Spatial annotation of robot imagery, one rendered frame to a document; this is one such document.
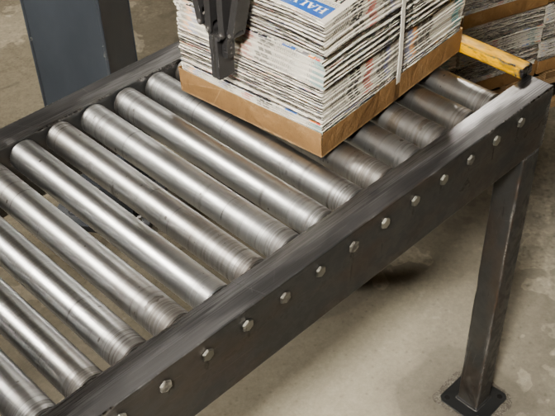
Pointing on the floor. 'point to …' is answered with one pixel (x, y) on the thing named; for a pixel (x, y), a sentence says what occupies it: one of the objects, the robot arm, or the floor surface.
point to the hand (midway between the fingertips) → (222, 54)
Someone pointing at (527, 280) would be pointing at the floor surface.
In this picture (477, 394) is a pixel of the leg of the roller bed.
